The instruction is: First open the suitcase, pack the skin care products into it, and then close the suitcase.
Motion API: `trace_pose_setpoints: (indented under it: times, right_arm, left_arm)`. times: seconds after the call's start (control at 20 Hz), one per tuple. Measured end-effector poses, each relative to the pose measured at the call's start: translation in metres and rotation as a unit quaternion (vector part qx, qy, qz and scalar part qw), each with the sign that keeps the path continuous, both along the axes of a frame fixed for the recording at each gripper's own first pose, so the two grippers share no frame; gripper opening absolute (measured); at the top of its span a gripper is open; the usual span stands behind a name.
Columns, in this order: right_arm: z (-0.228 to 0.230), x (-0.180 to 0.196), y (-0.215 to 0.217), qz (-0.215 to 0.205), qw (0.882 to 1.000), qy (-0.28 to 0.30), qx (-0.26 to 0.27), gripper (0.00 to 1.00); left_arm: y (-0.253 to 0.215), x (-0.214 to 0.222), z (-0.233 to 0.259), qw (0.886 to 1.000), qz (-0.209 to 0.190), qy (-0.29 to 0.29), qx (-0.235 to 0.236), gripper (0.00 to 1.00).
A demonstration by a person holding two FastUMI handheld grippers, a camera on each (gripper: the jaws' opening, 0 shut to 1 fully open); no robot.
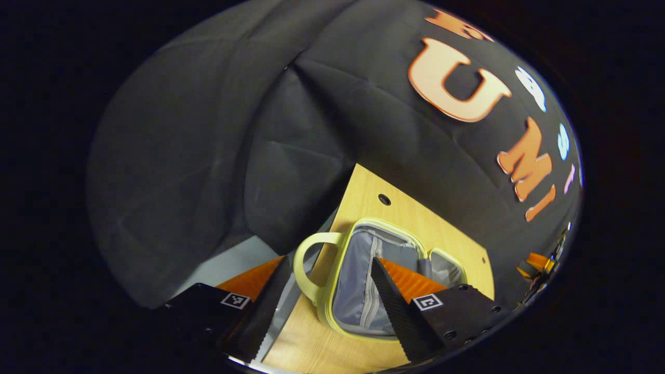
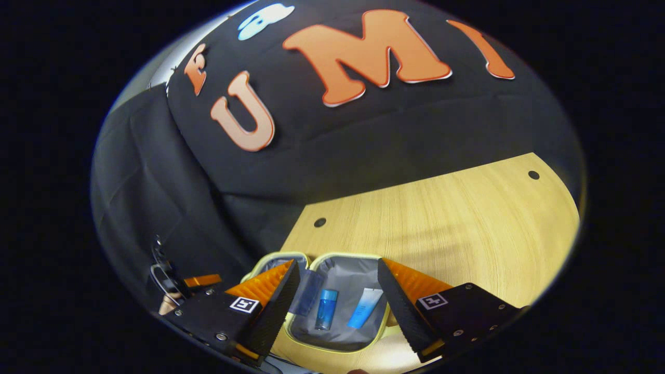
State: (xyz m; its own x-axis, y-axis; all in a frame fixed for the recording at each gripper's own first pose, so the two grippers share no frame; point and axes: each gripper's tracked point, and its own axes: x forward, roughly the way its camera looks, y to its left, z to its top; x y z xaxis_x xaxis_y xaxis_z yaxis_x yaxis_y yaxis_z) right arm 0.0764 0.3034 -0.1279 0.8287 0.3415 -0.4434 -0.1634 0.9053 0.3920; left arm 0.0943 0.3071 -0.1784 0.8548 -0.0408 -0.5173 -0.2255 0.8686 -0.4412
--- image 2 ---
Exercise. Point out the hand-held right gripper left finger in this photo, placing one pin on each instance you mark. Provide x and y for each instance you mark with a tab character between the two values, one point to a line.
278	311

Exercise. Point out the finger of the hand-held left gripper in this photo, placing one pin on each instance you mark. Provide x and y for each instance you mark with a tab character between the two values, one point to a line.
202	280

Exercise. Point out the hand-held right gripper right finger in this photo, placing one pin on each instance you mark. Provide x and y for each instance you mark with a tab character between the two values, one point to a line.
397	311

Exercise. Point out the white blue skin care tube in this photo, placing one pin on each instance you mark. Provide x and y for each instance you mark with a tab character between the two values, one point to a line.
364	309

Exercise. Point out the blue skin care bottle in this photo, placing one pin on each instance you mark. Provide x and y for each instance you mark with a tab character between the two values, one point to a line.
326	309

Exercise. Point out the cream suitcase with grey lining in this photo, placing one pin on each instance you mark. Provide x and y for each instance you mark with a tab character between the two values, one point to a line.
345	280

